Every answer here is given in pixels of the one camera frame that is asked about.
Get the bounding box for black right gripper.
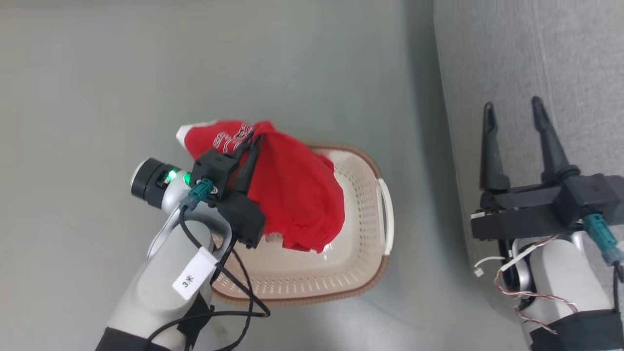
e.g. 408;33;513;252
470;96;584;240

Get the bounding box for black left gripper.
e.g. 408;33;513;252
216;135;267;250

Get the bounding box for red white sports shirt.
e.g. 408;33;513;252
176;120;346;254

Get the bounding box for cream perforated laundry basket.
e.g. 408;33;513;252
211;143;393;308

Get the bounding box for grey fabric sofa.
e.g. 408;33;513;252
433;0;624;351

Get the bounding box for teal left cable connector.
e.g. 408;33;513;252
179;178;215;211

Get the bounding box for teal cable connector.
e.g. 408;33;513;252
583;214;624;266
179;178;215;211

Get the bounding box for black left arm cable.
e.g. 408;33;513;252
146;205;272;351

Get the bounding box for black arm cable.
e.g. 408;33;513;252
612;261;624;312
146;205;272;351

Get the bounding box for teal right cable connector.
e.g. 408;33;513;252
583;214;624;266

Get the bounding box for white paper cable label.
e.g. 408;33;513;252
172;247;218;301

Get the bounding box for thin white wire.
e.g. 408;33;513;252
474;242;537;277

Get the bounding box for red white twisted wires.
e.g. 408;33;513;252
493;235;579;336

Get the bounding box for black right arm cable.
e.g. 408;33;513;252
612;261;624;312

